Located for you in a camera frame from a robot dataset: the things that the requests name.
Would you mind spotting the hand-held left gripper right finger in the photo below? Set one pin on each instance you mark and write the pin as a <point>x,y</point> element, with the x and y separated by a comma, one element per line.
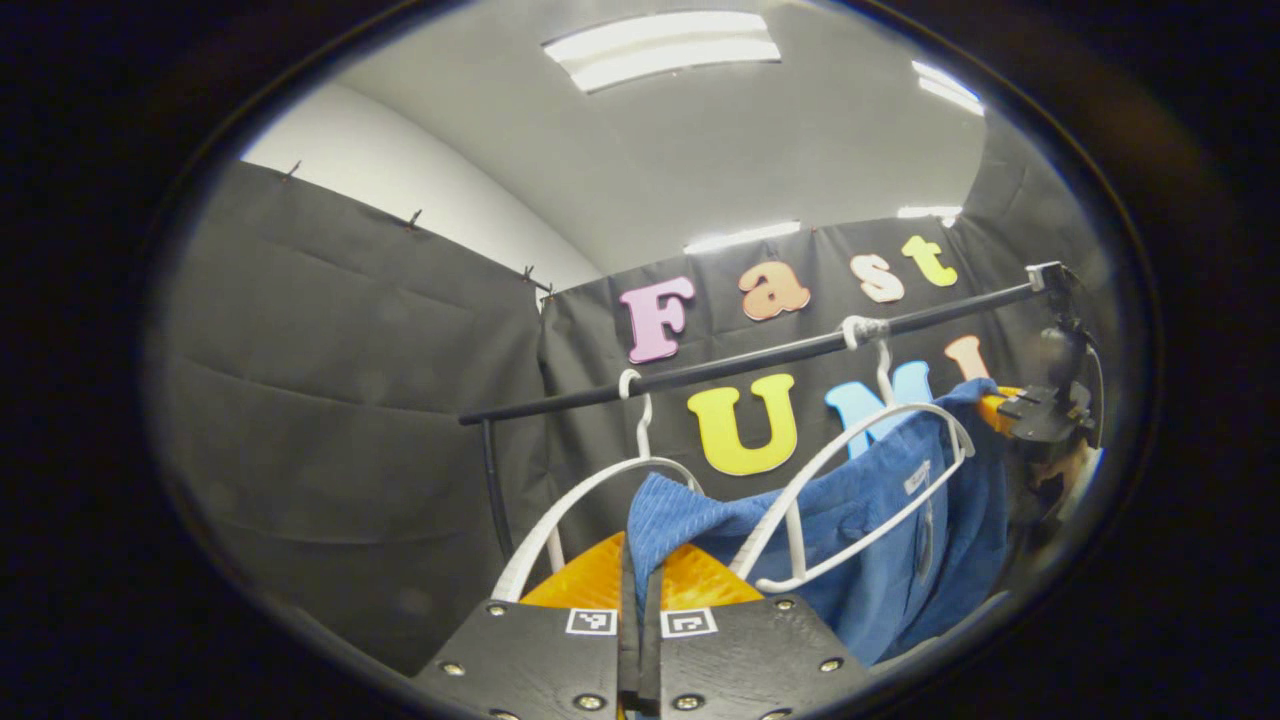
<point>760,660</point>

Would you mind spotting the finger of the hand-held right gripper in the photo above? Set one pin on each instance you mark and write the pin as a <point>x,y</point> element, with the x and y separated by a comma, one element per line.
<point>1000,410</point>

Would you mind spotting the small ceiling light panel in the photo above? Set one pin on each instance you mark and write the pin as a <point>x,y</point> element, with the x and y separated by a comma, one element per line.
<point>928,212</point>
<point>948,88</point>

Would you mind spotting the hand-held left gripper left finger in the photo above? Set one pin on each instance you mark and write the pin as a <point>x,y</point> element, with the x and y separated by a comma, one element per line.
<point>520,660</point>

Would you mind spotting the black backdrop cloth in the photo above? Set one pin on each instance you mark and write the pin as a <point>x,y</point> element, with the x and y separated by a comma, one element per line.
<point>350,400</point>

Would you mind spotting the ceiling light strip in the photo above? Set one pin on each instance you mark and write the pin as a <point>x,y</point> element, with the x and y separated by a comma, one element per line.
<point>742,237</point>

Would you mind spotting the black metal clothes rack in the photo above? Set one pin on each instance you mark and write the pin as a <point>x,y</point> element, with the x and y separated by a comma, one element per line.
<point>740,362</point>

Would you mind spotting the white plastic clothes hanger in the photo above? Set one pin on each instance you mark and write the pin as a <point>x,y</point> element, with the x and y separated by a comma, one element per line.
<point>560,510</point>
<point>860,430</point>

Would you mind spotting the large ceiling light panel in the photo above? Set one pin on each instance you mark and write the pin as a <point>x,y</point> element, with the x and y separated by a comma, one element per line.
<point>665,50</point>

